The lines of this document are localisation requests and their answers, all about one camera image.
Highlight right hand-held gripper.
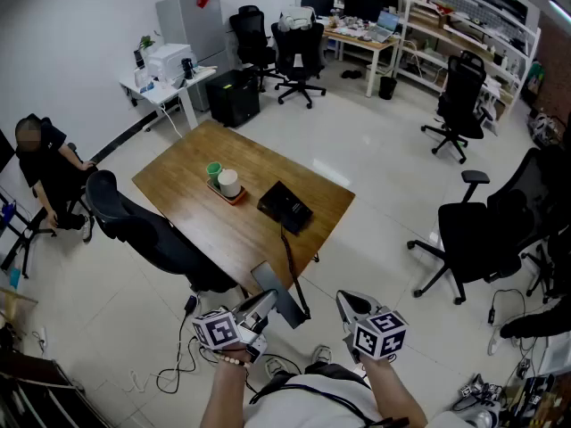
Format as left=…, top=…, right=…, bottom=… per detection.
left=335, top=291, right=410, bottom=364

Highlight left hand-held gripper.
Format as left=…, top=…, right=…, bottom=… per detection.
left=191, top=288, right=280, bottom=365

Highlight person's left forearm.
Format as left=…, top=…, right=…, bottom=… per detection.
left=198, top=349, right=252, bottom=428

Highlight person's right forearm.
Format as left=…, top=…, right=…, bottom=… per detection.
left=359, top=357, right=427, bottom=428

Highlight black box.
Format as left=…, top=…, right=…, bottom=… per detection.
left=257, top=179, right=314, bottom=235

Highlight person's black trousers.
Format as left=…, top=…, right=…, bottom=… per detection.
left=302, top=361, right=371, bottom=390

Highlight person's white shirt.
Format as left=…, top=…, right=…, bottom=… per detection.
left=253, top=372, right=389, bottom=428

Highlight orange tray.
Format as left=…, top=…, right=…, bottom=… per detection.
left=205, top=178, right=248, bottom=206

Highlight white cup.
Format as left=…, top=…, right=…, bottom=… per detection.
left=217, top=169, right=242, bottom=198

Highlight black mesh office chair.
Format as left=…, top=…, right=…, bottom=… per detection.
left=85, top=169, right=242, bottom=293

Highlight green cup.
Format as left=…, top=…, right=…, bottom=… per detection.
left=205, top=161, right=223, bottom=190

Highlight black cabinet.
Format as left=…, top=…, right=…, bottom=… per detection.
left=205, top=69, right=261, bottom=128

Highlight black waste bin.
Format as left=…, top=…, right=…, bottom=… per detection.
left=378, top=76, right=398, bottom=101

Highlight black screen stand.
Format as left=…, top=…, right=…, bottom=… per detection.
left=0, top=192, right=58, bottom=280

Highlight wooden stool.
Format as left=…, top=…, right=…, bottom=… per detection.
left=0, top=285, right=39, bottom=329

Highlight black shelf rack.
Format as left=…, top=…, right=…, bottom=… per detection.
left=0, top=350, right=111, bottom=428

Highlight white printer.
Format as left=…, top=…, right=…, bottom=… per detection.
left=146, top=43, right=193, bottom=79

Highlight wooden desk with white legs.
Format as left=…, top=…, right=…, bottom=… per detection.
left=323, top=27, right=401, bottom=98

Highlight silver laptop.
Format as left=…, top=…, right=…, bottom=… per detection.
left=368, top=10, right=401, bottom=43

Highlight grey fridge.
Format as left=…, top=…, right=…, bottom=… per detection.
left=155, top=0, right=228, bottom=111

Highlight white bag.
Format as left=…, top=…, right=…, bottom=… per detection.
left=278, top=6, right=317, bottom=30

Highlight white shelving unit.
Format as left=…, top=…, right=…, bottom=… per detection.
left=297, top=0, right=542, bottom=122

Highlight black monitor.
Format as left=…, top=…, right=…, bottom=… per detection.
left=301, top=0, right=335, bottom=17
left=343, top=0, right=385, bottom=22

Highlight large black screen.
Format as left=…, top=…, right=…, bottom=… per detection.
left=0, top=129, right=17, bottom=174

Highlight black strap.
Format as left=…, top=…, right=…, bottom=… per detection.
left=279, top=226, right=312, bottom=321

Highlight beaded bracelet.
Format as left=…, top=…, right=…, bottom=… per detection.
left=217, top=354, right=252, bottom=370

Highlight black power adapter cable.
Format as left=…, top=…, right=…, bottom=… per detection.
left=155, top=294, right=200, bottom=394

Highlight white cable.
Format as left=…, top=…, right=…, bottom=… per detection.
left=159, top=102, right=185, bottom=138

